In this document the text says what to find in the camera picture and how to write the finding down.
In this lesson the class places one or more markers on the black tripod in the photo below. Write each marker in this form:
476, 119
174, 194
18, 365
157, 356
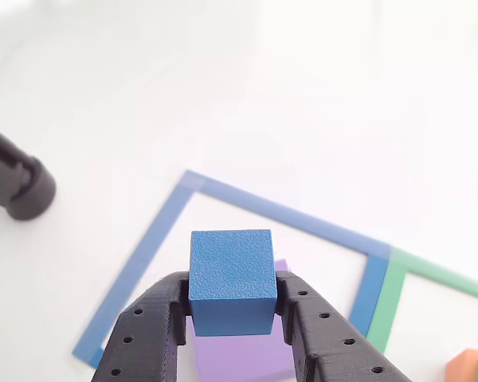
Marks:
28, 191

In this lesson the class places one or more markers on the small blue cube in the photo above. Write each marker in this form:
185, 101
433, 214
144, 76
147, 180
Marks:
231, 278

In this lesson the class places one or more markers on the orange block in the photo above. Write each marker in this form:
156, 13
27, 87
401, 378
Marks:
462, 368

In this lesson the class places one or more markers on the large purple block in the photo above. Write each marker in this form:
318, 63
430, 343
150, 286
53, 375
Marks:
239, 358

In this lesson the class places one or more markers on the green tape square frame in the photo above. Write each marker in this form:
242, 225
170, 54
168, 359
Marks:
386, 302

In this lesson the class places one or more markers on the blue tape square frame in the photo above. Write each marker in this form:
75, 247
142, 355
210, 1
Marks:
283, 215

